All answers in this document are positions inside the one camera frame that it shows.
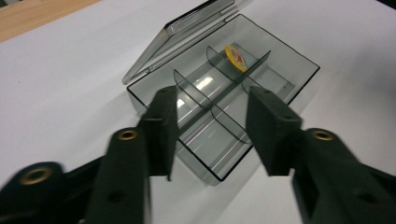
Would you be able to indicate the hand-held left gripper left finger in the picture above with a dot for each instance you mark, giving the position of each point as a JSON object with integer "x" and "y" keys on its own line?
{"x": 160, "y": 133}

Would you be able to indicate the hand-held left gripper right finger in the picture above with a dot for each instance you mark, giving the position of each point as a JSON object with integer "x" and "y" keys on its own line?
{"x": 271, "y": 133}

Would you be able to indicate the clear grey compartment box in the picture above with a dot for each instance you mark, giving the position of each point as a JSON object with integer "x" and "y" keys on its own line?
{"x": 224, "y": 105}

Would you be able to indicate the yellow round badge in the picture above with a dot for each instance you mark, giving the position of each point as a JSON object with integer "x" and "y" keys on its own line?
{"x": 236, "y": 58}

